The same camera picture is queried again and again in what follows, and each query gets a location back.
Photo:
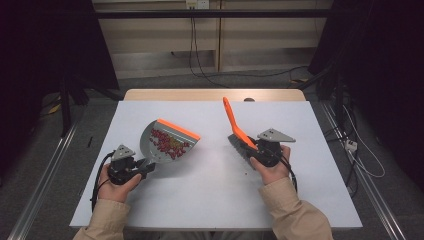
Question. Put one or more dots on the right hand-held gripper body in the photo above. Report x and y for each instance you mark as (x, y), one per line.
(271, 150)

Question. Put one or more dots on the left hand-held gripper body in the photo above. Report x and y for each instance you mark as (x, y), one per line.
(122, 155)

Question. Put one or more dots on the grey dustpan with orange edge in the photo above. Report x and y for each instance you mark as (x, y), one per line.
(148, 148)

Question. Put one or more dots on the red beans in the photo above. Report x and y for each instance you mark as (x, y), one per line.
(160, 138)

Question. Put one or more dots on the orange brush with grey bristles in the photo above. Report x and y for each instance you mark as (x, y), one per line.
(233, 120)

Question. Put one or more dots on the small green beans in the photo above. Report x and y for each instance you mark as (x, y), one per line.
(171, 143)

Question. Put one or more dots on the person's right hand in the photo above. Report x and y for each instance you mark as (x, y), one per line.
(275, 175)

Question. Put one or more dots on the person's left hand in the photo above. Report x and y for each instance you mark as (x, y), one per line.
(116, 193)

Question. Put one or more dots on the small black floor item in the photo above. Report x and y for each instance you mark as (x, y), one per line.
(90, 141)

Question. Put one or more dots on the white table mat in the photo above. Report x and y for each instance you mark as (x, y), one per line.
(213, 186)

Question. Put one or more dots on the black metal stand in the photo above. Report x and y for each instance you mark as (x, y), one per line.
(338, 96)
(65, 106)

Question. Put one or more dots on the white power strip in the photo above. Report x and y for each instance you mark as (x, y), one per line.
(351, 145)

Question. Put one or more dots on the wooden table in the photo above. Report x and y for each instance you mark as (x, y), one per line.
(186, 94)

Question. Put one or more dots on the yellow floor tape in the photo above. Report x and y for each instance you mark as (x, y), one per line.
(55, 108)

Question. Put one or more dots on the person's grey trousers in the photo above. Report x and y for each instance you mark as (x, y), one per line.
(200, 236)

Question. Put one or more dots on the black horizontal bar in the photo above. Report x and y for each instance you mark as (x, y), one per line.
(213, 13)

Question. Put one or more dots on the black curtain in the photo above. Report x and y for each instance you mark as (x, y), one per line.
(383, 66)

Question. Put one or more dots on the aluminium floor rail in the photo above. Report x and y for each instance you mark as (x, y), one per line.
(40, 186)
(373, 193)

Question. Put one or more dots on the white wall socket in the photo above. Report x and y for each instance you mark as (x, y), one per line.
(197, 4)

